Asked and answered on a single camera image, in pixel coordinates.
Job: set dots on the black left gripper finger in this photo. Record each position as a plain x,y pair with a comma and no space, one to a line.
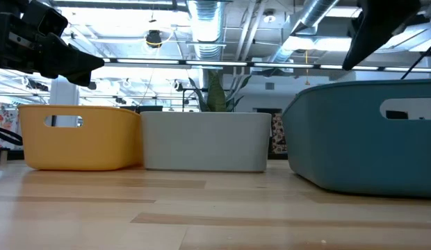
81,80
69,60

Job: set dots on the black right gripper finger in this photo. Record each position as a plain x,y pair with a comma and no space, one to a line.
379,24

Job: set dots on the yellow plastic bin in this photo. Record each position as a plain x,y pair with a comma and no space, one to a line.
90,146

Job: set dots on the black ceiling dome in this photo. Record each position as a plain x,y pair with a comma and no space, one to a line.
153,38

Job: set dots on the floral patterned panel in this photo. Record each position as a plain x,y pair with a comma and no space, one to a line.
3,125

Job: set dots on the teal plastic bin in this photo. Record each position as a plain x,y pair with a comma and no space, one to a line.
340,146

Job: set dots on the black overhead light bar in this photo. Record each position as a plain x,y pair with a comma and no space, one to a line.
250,64

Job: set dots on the green snake plant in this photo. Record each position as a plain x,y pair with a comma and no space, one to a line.
215,95

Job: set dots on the white plastic bin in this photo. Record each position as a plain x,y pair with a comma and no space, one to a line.
205,142

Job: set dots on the dark patterned panel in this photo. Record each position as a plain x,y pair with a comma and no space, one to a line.
278,133

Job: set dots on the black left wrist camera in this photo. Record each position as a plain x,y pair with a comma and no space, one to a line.
50,21

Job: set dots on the silver ventilation duct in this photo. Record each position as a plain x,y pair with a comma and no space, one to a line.
205,31
314,12

